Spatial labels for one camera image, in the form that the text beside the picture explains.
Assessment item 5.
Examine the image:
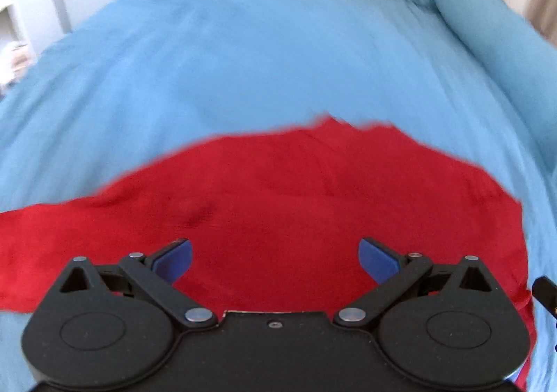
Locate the folded blue duvet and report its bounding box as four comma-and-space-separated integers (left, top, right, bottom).
415, 0, 556, 162

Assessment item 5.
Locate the blue bed sheet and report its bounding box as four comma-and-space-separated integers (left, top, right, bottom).
0, 0, 557, 392

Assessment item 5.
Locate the white shelf unit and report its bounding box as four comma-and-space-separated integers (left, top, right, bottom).
1, 0, 72, 93

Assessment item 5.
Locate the red long-sleeve sweater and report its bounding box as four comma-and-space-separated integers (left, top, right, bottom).
0, 115, 534, 392

